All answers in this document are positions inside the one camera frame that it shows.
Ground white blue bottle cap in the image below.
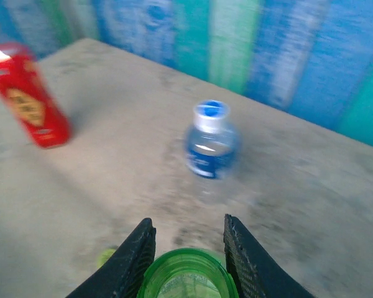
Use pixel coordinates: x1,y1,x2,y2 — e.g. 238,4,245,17
192,99,231,135

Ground green plastic bottle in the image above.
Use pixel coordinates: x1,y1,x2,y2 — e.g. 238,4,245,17
136,247,240,298

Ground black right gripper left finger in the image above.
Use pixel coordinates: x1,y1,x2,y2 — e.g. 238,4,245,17
65,217,157,298

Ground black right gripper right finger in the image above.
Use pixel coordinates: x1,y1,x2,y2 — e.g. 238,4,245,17
223,213,315,298

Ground red label plastic bottle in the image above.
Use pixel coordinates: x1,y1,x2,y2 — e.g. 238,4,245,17
0,41,73,150

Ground clear bottle blue label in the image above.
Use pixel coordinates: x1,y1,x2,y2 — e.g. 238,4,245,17
183,117,242,181

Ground green bottle cap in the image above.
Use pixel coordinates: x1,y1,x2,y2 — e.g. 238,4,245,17
96,248,118,269

